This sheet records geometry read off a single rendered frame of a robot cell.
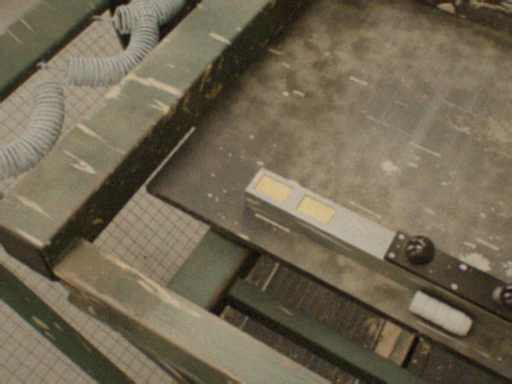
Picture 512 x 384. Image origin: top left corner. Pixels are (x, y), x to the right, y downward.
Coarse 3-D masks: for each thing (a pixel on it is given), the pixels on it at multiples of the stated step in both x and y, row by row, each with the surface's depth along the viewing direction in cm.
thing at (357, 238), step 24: (312, 192) 92; (288, 216) 91; (336, 216) 89; (360, 216) 89; (336, 240) 88; (360, 240) 87; (384, 240) 87; (360, 264) 89; (384, 264) 86; (408, 288) 87; (432, 288) 84; (480, 312) 82; (504, 336) 83
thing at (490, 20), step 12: (420, 0) 123; (432, 0) 122; (444, 0) 121; (456, 0) 119; (468, 0) 118; (480, 0) 117; (492, 0) 115; (504, 0) 114; (456, 12) 121; (468, 12) 120; (480, 12) 118; (492, 12) 117; (504, 12) 116; (492, 24) 119; (504, 24) 117
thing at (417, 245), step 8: (408, 240) 75; (416, 240) 74; (424, 240) 74; (408, 248) 74; (416, 248) 73; (424, 248) 73; (432, 248) 73; (408, 256) 74; (416, 256) 73; (424, 256) 73; (432, 256) 73; (416, 264) 74; (424, 264) 74
